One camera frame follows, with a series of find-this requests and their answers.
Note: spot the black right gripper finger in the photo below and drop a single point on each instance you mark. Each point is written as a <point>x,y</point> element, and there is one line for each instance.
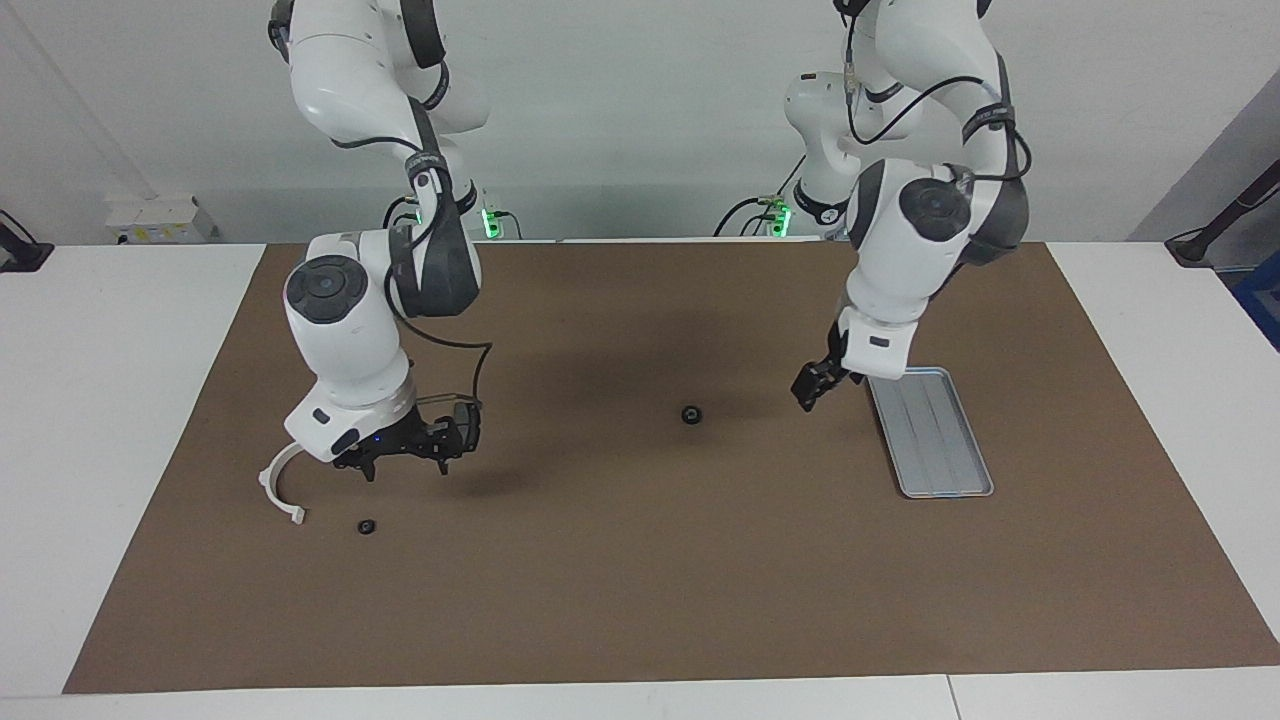
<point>441,462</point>
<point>369,468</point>

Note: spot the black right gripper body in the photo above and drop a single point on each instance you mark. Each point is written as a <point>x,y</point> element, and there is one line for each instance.
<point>410,435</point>

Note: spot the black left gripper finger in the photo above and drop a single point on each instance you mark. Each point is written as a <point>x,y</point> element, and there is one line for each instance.
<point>826,385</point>
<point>806,385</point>

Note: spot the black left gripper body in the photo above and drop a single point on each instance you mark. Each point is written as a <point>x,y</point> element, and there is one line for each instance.
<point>838,355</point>

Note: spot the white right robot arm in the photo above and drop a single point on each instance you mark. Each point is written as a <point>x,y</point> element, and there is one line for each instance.
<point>350,330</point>

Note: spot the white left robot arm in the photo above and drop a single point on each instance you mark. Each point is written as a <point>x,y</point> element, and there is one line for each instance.
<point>900,250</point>

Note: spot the silver metal tray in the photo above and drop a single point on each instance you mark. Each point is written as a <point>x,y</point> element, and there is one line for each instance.
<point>935,450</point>

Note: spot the short dark grey brake pad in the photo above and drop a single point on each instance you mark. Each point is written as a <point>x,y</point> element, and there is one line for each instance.
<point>470,422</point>

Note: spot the brown table mat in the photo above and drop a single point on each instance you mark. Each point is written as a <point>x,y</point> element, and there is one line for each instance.
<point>640,580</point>

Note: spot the white power box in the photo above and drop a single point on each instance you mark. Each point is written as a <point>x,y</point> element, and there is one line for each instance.
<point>160,220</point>

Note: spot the black angled stand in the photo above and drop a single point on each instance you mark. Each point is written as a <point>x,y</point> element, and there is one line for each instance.
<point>1225,218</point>

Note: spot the blue storage bin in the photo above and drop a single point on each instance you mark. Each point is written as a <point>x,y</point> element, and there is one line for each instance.
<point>1262,310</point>

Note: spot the white semicircular plastic bracket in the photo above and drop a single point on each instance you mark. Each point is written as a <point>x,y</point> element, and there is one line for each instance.
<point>272,490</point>

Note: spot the black clamp mount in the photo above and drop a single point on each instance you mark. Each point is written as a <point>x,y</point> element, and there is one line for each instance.
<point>22,250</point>

